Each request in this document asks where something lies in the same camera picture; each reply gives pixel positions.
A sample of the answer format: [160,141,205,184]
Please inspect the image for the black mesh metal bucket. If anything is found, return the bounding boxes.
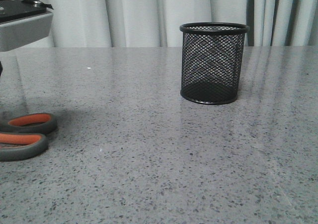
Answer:
[180,22,249,105]

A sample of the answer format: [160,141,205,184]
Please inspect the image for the grey pleated curtain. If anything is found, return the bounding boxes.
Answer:
[32,0,318,47]

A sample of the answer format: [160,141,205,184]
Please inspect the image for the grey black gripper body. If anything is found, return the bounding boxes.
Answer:
[0,0,53,52]

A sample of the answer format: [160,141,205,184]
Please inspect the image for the grey orange handled scissors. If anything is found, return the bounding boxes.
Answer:
[0,113,58,161]

